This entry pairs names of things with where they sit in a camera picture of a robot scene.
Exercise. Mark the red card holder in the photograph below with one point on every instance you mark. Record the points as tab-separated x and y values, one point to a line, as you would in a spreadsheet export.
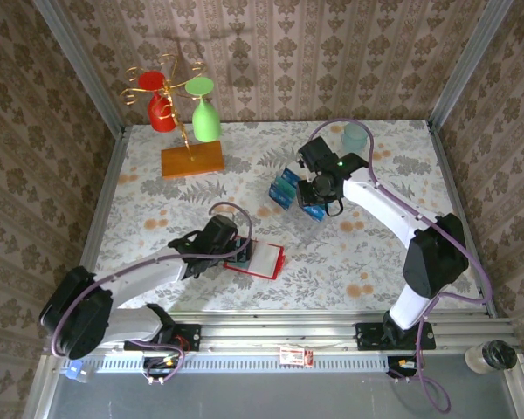
264	262

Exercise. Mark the clear acrylic card stand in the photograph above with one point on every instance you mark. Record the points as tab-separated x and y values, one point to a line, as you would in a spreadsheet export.
305	231

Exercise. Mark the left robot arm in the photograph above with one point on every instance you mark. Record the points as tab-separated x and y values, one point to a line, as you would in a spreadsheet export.
157	270

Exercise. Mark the teal VIP card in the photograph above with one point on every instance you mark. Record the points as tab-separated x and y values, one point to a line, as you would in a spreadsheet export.
285	187

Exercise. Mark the translucent teal plastic cup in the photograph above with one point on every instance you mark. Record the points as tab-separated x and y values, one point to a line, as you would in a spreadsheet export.
353	135

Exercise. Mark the gold glass rack wooden base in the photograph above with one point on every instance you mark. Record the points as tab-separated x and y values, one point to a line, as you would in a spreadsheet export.
192	159

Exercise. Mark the small red white box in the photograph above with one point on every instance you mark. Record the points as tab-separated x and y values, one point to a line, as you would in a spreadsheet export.
294	356

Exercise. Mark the green plastic wine glass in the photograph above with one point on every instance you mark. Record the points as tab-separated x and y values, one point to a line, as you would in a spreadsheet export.
206	124

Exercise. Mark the red plastic wine glass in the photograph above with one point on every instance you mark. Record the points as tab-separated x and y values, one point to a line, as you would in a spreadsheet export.
161	118

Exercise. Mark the grey metal sheet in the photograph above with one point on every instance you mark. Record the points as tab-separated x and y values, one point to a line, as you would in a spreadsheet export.
266	397

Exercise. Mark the clear jar black lid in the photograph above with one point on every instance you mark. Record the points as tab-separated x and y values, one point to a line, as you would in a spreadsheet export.
493	355

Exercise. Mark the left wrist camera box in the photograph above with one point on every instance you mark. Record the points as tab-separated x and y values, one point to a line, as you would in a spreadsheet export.
220	229

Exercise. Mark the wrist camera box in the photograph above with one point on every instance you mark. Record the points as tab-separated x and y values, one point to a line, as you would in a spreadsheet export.
220	229
316	153

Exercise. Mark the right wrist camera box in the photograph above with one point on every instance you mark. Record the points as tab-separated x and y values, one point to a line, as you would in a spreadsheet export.
316	153

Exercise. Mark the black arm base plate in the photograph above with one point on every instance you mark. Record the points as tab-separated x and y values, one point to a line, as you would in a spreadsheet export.
188	337
369	338

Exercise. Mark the aluminium table edge rail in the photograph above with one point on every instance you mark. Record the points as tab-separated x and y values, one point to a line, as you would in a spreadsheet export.
461	218
99	218

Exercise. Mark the aluminium frame post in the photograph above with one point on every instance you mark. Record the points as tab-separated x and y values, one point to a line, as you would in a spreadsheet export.
82	65
467	65

